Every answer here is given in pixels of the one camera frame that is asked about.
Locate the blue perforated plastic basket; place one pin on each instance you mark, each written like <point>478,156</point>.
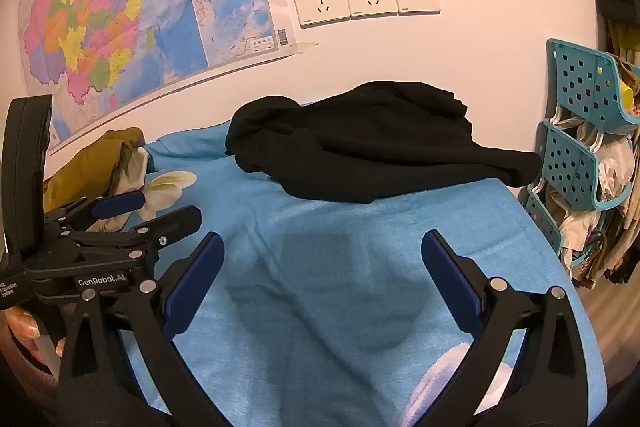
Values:
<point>570,157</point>

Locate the colourful wall map poster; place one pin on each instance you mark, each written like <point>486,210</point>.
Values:
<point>125,7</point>

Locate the blue floral bed sheet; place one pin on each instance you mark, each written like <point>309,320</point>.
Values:
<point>310,257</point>

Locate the cream garment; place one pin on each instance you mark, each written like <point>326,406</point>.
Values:
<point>134,167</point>

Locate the black garment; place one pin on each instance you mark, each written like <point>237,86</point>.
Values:
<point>360,142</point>

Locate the person's left hand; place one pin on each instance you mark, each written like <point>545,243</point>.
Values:
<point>20,327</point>

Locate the mustard garment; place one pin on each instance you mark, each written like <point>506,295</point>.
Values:
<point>85,167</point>

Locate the pale crumpled clothes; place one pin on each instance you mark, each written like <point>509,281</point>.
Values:
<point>612,167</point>

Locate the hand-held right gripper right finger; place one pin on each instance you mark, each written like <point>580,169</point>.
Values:
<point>450,279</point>

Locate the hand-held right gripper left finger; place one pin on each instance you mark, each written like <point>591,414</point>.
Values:
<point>195,287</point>

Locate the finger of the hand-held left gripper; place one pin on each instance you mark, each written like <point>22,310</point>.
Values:
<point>120,203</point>
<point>172,223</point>

